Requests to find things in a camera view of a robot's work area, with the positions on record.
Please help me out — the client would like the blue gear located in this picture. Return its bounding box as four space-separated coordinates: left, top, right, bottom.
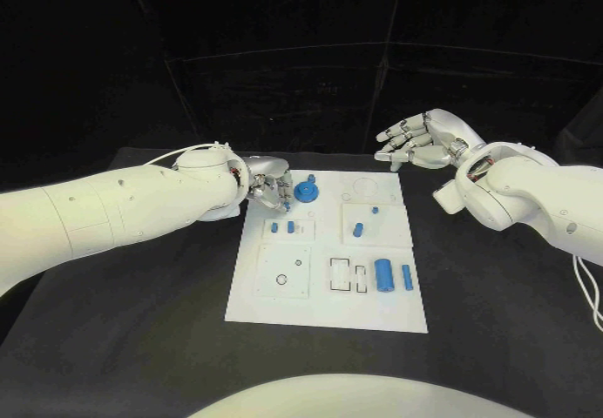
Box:
293 181 320 204

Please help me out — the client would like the white cable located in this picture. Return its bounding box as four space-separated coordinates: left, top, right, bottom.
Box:
141 141 234 167
578 257 603 323
571 254 603 332

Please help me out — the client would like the thick blue long cylinder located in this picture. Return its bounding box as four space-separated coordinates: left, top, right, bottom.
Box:
374 259 395 293

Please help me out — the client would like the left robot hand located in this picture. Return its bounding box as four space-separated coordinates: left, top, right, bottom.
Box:
241 155 294 213

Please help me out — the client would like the white task board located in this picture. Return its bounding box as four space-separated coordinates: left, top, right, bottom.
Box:
224 169 430 334

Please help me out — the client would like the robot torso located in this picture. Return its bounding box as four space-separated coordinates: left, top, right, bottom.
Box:
186 373 537 418

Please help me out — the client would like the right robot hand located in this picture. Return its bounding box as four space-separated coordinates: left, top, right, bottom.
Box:
374 108 488 172

